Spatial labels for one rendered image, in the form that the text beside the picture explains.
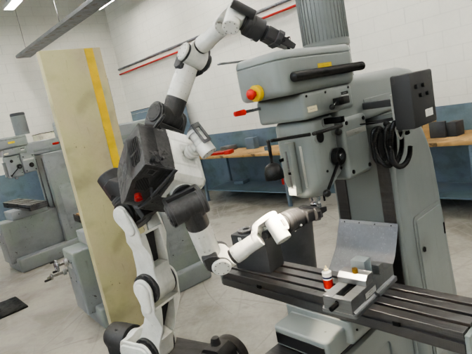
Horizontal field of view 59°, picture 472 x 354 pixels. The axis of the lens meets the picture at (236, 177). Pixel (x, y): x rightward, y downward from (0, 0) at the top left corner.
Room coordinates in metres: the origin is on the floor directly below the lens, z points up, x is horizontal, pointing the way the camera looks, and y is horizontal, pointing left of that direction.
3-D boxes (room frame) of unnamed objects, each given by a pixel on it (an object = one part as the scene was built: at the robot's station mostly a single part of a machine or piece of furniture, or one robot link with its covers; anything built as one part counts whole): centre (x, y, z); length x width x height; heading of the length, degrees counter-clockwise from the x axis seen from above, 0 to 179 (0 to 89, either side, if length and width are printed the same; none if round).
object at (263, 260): (2.06, -0.03, 1.00); 0.22 x 0.12 x 0.20; 47
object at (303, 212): (1.67, -0.23, 1.24); 0.13 x 0.12 x 0.10; 34
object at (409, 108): (1.66, -0.75, 1.62); 0.20 x 0.09 x 0.21; 131
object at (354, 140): (1.85, -0.46, 1.47); 0.24 x 0.19 x 0.26; 41
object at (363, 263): (1.59, -0.42, 1.01); 0.06 x 0.05 x 0.06; 44
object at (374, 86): (2.05, -0.68, 1.66); 0.80 x 0.23 x 0.20; 131
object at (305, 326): (1.72, -0.31, 0.76); 0.50 x 0.35 x 0.12; 131
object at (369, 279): (1.55, -0.38, 0.99); 0.12 x 0.06 x 0.04; 44
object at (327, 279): (1.66, -0.29, 0.96); 0.04 x 0.04 x 0.11
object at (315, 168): (1.72, -0.31, 1.47); 0.21 x 0.19 x 0.32; 41
